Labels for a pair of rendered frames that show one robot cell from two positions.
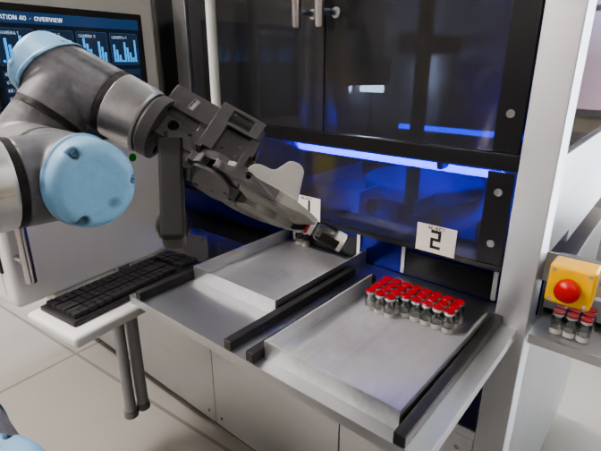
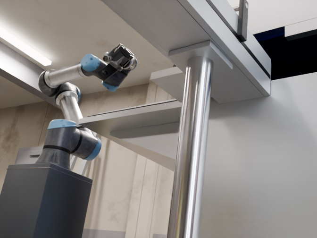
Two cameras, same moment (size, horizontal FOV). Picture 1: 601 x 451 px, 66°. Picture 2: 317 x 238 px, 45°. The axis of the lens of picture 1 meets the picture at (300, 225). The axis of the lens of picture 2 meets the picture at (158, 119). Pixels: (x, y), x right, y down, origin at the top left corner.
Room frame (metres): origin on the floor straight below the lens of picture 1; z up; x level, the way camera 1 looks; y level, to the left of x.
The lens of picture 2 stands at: (0.68, -1.31, 0.46)
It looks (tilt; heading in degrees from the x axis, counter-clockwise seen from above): 22 degrees up; 89
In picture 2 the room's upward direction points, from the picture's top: 8 degrees clockwise
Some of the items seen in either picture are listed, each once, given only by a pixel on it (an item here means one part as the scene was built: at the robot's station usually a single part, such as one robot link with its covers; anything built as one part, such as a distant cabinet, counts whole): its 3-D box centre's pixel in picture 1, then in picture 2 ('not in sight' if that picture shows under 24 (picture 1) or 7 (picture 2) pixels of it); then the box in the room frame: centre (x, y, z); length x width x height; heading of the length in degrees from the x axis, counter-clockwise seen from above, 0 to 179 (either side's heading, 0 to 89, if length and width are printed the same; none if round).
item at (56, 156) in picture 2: not in sight; (54, 160); (0.30, 0.28, 0.84); 0.15 x 0.15 x 0.10
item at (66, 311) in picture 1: (129, 281); not in sight; (1.09, 0.45, 0.82); 0.40 x 0.14 x 0.02; 147
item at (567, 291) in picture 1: (567, 290); not in sight; (0.71, -0.46, 0.99); 0.04 x 0.04 x 0.04; 50
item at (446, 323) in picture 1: (410, 307); not in sight; (0.80, -0.22, 0.90); 0.18 x 0.02 x 0.05; 50
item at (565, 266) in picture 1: (573, 281); not in sight; (0.74, -0.49, 1.00); 0.08 x 0.07 x 0.07; 140
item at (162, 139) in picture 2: not in sight; (151, 148); (0.70, -0.23, 0.80); 0.34 x 0.03 x 0.13; 140
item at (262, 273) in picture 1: (283, 264); not in sight; (1.03, 0.04, 0.90); 0.34 x 0.26 x 0.04; 140
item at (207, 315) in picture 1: (321, 308); (199, 150); (0.86, -0.04, 0.87); 0.70 x 0.48 x 0.02; 50
